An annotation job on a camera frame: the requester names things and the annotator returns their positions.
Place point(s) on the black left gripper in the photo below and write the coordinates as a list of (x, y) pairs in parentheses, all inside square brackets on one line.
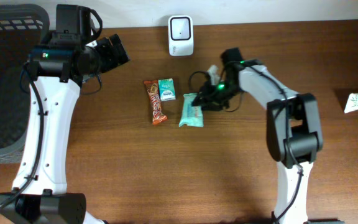
[(112, 58)]

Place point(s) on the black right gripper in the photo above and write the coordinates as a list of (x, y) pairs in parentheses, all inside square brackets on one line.
[(206, 95)]

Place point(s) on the teal wet wipes pack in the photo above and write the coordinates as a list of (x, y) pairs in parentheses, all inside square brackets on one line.
[(191, 115)]

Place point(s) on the teal tissue pack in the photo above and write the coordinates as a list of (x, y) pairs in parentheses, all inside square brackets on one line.
[(166, 89)]

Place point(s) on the orange candy bar wrapper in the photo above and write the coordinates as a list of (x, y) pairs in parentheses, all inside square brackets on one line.
[(155, 101)]

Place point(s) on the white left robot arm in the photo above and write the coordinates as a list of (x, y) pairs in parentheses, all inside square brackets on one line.
[(57, 68)]

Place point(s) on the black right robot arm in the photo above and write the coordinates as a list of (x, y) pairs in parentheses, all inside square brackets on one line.
[(293, 134)]

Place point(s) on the white barcode scanner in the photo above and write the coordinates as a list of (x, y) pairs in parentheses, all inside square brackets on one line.
[(180, 36)]

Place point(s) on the grey plastic basket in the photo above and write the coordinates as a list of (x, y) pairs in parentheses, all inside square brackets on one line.
[(22, 26)]

